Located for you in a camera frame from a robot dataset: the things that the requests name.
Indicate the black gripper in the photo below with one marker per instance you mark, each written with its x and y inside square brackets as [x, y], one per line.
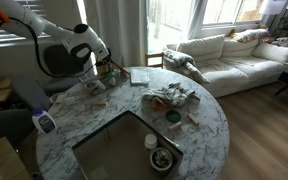
[105, 59]

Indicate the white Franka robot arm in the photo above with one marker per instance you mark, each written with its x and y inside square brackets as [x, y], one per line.
[77, 38]

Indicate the white bottle blue label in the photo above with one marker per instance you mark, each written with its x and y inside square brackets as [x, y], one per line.
[43, 122]

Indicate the yellow jar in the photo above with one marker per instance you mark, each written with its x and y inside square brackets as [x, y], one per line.
[101, 69]

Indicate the green packet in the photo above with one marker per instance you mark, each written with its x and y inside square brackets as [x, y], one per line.
[110, 80]

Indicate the white oblong item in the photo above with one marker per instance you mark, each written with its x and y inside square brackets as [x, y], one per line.
[101, 85]

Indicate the white cup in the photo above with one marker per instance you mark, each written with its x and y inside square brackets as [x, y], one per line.
[92, 86]

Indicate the white flat pad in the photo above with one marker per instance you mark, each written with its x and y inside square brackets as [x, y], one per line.
[140, 77]

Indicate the white curtain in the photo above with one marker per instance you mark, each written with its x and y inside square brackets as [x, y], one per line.
[124, 30]

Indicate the light wooden block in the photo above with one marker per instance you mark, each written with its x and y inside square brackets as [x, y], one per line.
[100, 103]
[175, 125]
[193, 118]

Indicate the wooden chair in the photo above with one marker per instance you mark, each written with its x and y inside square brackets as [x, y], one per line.
[154, 55]

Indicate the black office chair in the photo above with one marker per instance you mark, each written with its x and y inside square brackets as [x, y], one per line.
[59, 61]

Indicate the orange object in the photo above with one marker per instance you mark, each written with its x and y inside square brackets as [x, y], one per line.
[157, 104]

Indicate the white wooden block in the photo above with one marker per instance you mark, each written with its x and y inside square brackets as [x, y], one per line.
[60, 99]

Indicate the grey patterned blanket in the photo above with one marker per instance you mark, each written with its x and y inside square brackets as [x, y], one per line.
[179, 57]

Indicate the grey patterned cloth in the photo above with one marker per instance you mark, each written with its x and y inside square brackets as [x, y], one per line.
[172, 95]

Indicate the green round lid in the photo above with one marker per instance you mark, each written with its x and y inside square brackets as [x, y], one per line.
[173, 116]

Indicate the white jar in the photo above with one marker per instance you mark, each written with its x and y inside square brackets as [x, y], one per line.
[150, 141]

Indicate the white sofa cushion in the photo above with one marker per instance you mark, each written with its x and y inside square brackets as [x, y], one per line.
[239, 47]
[202, 47]
[275, 52]

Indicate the white window blinds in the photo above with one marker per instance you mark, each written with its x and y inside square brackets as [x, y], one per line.
[17, 37]

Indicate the white bowl with food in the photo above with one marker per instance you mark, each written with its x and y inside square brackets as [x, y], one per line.
[161, 159]

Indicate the dark grey chair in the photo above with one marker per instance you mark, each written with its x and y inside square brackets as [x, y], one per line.
[7, 126]

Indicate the white sofa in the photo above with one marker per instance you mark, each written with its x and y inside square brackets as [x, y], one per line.
[237, 71]

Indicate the brown cardboard box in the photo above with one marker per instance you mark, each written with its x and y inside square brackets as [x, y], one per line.
[7, 160]

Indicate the black plant stand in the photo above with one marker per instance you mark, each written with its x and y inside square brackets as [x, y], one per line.
[285, 23]

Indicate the window frame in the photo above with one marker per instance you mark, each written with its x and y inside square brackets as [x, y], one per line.
[234, 22]

